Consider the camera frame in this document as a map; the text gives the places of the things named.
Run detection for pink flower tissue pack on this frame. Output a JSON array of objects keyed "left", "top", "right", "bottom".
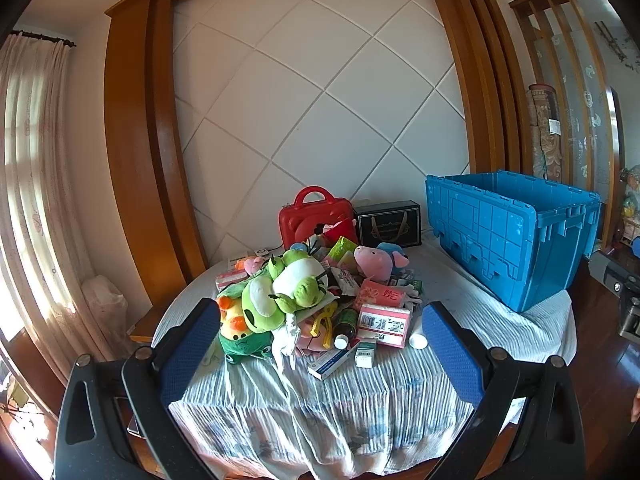
[{"left": 356, "top": 280, "right": 407, "bottom": 311}]

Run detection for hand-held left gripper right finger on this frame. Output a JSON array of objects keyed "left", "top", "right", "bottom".
[{"left": 422, "top": 301, "right": 587, "bottom": 480}]

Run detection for dark curtain rod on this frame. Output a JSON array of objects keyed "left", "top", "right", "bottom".
[{"left": 10, "top": 30, "right": 76, "bottom": 46}]

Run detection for blue plastic crate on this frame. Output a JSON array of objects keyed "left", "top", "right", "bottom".
[{"left": 425, "top": 170, "right": 602, "bottom": 313}]

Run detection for wooden slat divider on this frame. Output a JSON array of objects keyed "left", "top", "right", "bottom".
[{"left": 510, "top": 0, "right": 626, "bottom": 256}]

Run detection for pink pig plush blue body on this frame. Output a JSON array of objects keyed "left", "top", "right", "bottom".
[{"left": 354, "top": 242, "right": 410, "bottom": 283}]

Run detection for colourful shelf ornaments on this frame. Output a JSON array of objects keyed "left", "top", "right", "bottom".
[{"left": 617, "top": 162, "right": 640, "bottom": 256}]

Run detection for yellow plastic toy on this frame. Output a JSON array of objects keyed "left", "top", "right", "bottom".
[{"left": 309, "top": 305, "right": 337, "bottom": 350}]

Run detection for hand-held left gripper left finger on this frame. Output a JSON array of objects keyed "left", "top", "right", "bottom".
[{"left": 52, "top": 297, "right": 222, "bottom": 480}]

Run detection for sheer white curtain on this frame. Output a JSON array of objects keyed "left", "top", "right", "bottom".
[{"left": 0, "top": 35, "right": 131, "bottom": 411}]

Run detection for red plush toy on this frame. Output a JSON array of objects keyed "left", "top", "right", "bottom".
[{"left": 320, "top": 217, "right": 358, "bottom": 246}]

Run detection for small green white box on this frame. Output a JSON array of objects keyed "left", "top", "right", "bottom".
[{"left": 354, "top": 341, "right": 377, "bottom": 369}]

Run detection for red plastic toy case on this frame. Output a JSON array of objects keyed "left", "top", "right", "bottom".
[{"left": 278, "top": 186, "right": 358, "bottom": 256}]

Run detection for green frog plush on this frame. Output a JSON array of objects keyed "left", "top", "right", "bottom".
[{"left": 241, "top": 251, "right": 332, "bottom": 333}]

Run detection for white wet wipes pack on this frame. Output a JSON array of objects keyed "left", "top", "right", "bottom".
[{"left": 327, "top": 266, "right": 361, "bottom": 297}]

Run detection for pink striped tissue pack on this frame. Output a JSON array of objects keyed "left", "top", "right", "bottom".
[{"left": 215, "top": 269, "right": 249, "bottom": 292}]

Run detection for patterned rolled carpet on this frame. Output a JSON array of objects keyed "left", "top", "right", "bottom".
[{"left": 529, "top": 83, "right": 563, "bottom": 181}]

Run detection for black gift box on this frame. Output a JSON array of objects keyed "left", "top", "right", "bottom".
[{"left": 353, "top": 200, "right": 422, "bottom": 249}]

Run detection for white plastic bag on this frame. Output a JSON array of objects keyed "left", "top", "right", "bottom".
[{"left": 82, "top": 275, "right": 126, "bottom": 356}]

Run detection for small white bottle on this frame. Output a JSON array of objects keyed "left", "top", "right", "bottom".
[{"left": 408, "top": 317, "right": 430, "bottom": 350}]

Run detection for crumpled white cloth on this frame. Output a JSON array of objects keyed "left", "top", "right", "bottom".
[{"left": 271, "top": 310, "right": 302, "bottom": 372}]

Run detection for pink and white tissue pack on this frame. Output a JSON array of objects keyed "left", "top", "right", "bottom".
[{"left": 356, "top": 303, "right": 412, "bottom": 349}]

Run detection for yellow and green plush toy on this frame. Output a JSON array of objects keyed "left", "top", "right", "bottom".
[{"left": 216, "top": 285, "right": 275, "bottom": 363}]

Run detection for long white toothpaste box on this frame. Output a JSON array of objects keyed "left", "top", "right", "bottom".
[{"left": 306, "top": 341, "right": 362, "bottom": 381}]

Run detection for brown bottle with white cap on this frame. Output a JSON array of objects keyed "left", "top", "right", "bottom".
[{"left": 332, "top": 308, "right": 359, "bottom": 351}]

